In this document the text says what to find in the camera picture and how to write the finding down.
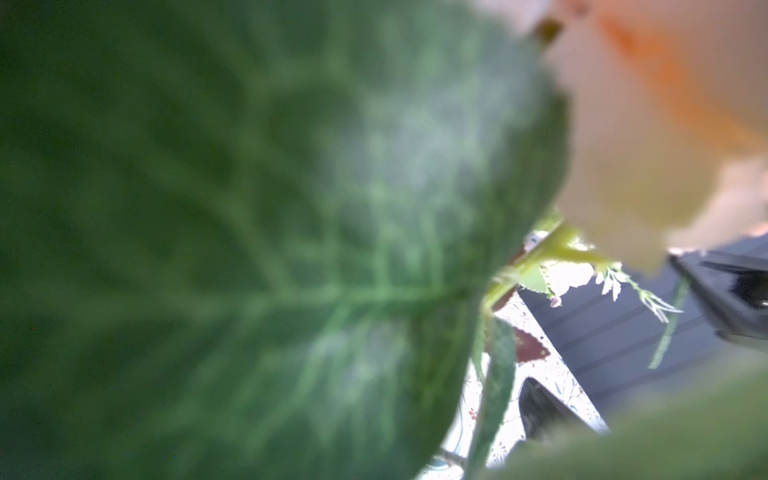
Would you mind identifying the floral patterned table mat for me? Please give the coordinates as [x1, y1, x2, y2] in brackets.
[413, 230, 610, 480]

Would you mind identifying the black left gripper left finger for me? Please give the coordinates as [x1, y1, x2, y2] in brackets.
[518, 377, 591, 442]

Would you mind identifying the peach flower stem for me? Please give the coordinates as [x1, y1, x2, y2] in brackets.
[473, 0, 768, 373]

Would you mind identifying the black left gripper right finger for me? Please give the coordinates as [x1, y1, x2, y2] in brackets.
[668, 251, 767, 351]

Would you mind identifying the orange sunflower stem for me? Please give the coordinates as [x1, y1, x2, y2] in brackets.
[1, 1, 568, 479]

